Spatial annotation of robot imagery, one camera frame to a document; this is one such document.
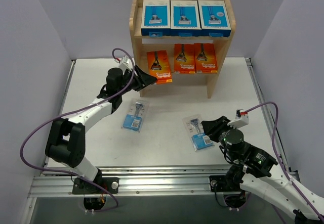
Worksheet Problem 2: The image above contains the clear blister razor pack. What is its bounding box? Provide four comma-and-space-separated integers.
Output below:
183, 114, 214, 152
121, 99, 149, 132

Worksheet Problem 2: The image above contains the orange Gillette Styler box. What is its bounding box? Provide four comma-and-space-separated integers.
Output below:
146, 50, 173, 84

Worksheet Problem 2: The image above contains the orange Gillette Fusion box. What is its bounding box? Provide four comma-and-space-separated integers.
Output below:
194, 43, 218, 74
174, 43, 195, 74

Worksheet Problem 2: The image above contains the blue Harry's razor box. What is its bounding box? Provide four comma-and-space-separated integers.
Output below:
171, 0, 201, 37
141, 0, 171, 37
198, 0, 231, 37

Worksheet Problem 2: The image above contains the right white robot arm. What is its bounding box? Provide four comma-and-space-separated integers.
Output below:
201, 113, 323, 223

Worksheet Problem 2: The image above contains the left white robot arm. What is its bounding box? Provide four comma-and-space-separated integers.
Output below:
45, 66, 157, 194

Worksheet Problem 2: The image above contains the wooden shelf unit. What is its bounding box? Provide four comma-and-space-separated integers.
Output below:
129, 0, 238, 99

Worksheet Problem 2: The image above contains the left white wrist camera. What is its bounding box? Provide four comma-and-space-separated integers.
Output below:
114, 55, 133, 73

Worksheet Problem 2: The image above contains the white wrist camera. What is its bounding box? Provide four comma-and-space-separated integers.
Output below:
114, 55, 133, 73
227, 109, 250, 128

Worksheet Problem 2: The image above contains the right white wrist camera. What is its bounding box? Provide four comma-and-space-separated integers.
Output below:
227, 109, 250, 128

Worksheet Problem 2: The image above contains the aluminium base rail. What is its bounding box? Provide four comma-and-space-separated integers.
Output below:
27, 57, 303, 198

